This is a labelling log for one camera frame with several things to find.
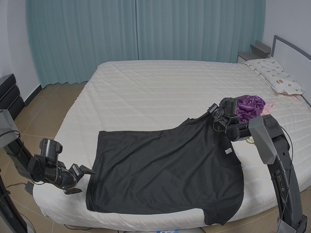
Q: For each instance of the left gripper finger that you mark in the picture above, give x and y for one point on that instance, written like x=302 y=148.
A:
x=86 y=170
x=71 y=191

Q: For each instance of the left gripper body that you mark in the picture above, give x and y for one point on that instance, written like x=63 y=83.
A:
x=68 y=178

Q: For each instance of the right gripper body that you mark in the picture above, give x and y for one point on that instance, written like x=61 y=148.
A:
x=213 y=110

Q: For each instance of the black T-shirt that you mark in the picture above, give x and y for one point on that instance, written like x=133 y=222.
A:
x=158 y=169

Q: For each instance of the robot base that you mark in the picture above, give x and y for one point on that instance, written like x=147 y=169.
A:
x=167 y=231

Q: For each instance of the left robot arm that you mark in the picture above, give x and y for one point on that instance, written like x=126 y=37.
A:
x=21 y=161

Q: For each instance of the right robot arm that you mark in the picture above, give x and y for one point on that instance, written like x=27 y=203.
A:
x=262 y=135

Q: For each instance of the bed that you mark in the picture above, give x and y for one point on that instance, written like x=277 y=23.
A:
x=145 y=93

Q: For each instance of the purple satin garment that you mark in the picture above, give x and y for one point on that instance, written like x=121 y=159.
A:
x=250 y=107

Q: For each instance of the small dark grey box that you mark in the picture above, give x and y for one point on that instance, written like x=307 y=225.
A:
x=29 y=188

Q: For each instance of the white printed garment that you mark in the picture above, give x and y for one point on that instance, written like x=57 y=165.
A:
x=250 y=140

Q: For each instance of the pink garment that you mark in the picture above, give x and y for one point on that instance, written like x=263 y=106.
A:
x=269 y=107

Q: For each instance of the grey bedside table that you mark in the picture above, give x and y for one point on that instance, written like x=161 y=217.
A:
x=252 y=53

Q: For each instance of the white printed pillow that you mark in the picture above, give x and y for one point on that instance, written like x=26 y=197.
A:
x=274 y=75

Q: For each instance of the black chest of drawers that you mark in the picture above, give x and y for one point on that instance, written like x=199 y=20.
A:
x=9 y=93

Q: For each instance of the blue-green curtain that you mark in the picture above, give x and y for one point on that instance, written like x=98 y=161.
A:
x=121 y=20

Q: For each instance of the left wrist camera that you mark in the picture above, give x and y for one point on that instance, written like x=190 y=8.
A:
x=59 y=148

